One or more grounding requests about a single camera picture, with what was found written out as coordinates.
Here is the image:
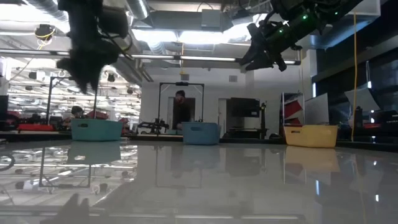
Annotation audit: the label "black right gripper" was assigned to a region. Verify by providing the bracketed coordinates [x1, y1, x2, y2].
[238, 11, 313, 73]

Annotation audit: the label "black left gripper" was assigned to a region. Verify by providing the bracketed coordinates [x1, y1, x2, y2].
[55, 5, 133, 95]

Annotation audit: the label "teal plastic bin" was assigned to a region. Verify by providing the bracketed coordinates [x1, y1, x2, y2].
[71, 118, 124, 142]

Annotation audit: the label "yellow plastic bin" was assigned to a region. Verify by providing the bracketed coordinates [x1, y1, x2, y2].
[283, 124, 339, 149]

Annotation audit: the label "blue plastic bin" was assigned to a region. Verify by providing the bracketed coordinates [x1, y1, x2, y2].
[182, 121, 221, 146]

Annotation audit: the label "person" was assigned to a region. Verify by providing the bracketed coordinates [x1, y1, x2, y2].
[172, 90, 193, 131]
[70, 105, 85, 119]

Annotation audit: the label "metal rack red bins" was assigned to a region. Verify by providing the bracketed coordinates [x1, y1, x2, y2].
[281, 91, 306, 126]

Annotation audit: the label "black cabinet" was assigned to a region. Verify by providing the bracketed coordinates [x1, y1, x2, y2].
[226, 97, 261, 127]

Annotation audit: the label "black stand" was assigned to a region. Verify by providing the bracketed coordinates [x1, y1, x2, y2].
[259, 101, 269, 139]

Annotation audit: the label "whiteboard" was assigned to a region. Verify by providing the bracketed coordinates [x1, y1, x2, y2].
[304, 92, 330, 126]

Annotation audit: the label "red low object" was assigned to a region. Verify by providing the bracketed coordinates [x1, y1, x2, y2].
[15, 123, 57, 132]

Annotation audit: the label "long ceiling light strip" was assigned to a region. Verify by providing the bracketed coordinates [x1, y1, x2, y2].
[130, 54, 296, 65]

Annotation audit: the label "grey tilted panel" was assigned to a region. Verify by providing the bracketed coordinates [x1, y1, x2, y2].
[344, 87, 382, 114]

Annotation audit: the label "black bottle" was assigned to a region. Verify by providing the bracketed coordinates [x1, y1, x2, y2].
[355, 106, 364, 128]

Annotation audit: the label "dark machine red strip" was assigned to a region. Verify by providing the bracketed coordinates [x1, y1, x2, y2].
[362, 109, 398, 130]

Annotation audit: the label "black gantry frame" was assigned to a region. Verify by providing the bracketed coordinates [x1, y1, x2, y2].
[158, 82, 205, 123]
[46, 76, 100, 125]

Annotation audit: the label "silver ventilation duct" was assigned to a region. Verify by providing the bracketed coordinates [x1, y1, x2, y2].
[127, 0, 150, 20]

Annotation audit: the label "yellow hanging cable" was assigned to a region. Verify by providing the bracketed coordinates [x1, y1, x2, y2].
[350, 12, 359, 142]

